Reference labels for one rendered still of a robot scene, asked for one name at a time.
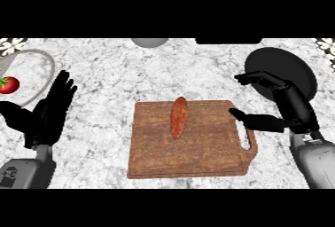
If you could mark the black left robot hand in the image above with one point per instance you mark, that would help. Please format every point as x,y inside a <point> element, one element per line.
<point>48,115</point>

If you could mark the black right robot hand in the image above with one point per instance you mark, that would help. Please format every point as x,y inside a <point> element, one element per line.
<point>291,106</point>

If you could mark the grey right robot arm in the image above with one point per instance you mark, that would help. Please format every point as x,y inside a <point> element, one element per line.
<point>315,161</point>

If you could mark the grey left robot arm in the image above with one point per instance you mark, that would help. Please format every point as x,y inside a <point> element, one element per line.
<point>27,170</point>

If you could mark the black round pan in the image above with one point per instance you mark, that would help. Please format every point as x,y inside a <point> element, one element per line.
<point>279,71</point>

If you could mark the brown wooden cutting board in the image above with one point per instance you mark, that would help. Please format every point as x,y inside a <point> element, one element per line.
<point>189,139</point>

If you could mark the orange sweet potato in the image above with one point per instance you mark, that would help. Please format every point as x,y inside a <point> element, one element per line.
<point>179,117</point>

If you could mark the red tomato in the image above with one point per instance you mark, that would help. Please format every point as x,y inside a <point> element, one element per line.
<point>9,84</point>

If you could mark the grey round plate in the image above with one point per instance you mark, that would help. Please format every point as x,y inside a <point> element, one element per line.
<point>33,74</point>

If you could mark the grey round bowl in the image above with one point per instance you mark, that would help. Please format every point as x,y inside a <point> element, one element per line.
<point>149,42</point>

